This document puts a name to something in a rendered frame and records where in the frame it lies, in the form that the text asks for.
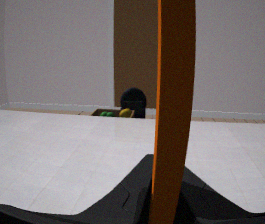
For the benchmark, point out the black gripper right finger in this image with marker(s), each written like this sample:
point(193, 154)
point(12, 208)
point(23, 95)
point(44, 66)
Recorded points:
point(200, 204)

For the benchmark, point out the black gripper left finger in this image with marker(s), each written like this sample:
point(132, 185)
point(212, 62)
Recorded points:
point(128, 203)

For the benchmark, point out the orange handle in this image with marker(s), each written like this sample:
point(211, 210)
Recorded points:
point(174, 103)

